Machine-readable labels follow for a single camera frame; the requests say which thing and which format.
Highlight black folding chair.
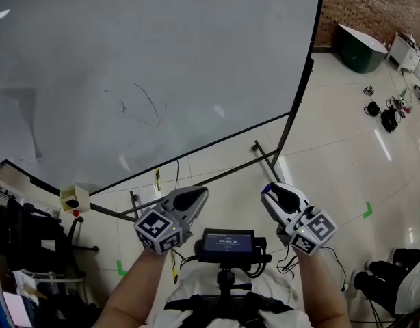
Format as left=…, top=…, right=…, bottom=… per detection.
left=0, top=196, right=100, bottom=282

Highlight person's white shirt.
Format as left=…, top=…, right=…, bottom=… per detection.
left=150, top=263, right=313, bottom=328

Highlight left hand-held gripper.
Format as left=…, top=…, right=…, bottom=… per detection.
left=133, top=185, right=209, bottom=254

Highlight person's left forearm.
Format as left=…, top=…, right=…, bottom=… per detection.
left=99, top=246, right=177, bottom=328

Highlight black chest harness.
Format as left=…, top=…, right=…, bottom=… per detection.
left=163, top=292, right=297, bottom=328

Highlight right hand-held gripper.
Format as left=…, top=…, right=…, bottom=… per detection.
left=260, top=182, right=338, bottom=255

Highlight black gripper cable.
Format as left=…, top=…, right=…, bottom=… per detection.
left=276, top=245, right=348, bottom=292

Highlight white cardboard boxes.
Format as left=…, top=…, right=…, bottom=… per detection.
left=0, top=268, right=52, bottom=328

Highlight person's right forearm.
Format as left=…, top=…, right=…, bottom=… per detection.
left=291, top=243, right=352, bottom=328

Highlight small black pouch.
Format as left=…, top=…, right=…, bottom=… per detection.
left=363, top=101, right=381, bottom=118

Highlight large white whiteboard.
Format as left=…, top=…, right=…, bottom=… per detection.
left=0, top=0, right=326, bottom=197

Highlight black bag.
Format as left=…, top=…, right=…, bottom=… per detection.
left=380, top=109, right=399, bottom=133

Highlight tangle of cables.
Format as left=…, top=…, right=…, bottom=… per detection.
left=386, top=87, right=415, bottom=118

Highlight white desk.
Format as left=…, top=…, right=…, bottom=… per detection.
left=386, top=31, right=420, bottom=73

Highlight green round table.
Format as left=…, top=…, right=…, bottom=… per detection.
left=337, top=23, right=389, bottom=75

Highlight black chest-mounted screen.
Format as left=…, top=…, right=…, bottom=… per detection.
left=195, top=228, right=273, bottom=273

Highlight black whiteboard stand frame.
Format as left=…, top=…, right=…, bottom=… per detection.
left=68, top=56, right=315, bottom=252

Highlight white marker tray box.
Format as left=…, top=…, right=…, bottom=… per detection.
left=59, top=182, right=91, bottom=215

